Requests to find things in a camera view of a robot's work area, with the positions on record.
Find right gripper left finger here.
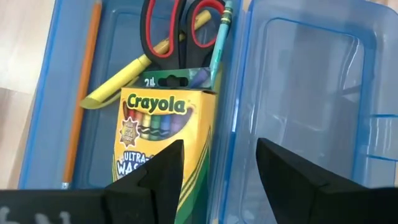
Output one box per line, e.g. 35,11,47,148
104,139,185,224

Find yellow highlighter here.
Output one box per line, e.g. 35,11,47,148
79,9,213,110

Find yellow crayon box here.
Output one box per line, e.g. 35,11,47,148
111,67,218,224

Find blue plastic pencil box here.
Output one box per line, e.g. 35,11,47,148
17,0,398,224

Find orange pencil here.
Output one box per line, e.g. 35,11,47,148
61,0,103,190

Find red-handled scissors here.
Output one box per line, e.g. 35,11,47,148
139,0,226,71

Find teal pencil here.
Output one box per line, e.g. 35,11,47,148
208,0,234,90

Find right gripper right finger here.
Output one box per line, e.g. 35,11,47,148
255,138,368,224

